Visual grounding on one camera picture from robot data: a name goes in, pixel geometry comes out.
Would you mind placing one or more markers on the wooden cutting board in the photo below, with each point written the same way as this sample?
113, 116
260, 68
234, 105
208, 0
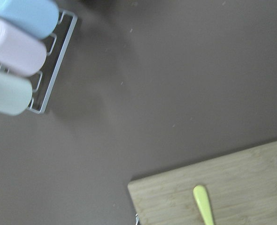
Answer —
242, 190

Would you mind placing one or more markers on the white cup rack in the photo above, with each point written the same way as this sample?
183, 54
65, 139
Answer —
57, 43

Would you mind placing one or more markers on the blue cup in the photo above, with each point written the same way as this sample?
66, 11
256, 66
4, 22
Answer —
37, 17

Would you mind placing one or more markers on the mint green cup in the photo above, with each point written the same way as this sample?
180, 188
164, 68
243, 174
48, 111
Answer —
15, 94

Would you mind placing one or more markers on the yellow plastic knife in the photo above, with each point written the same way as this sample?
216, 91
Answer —
203, 203

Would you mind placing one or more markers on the pink cup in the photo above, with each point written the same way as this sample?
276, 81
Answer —
20, 52

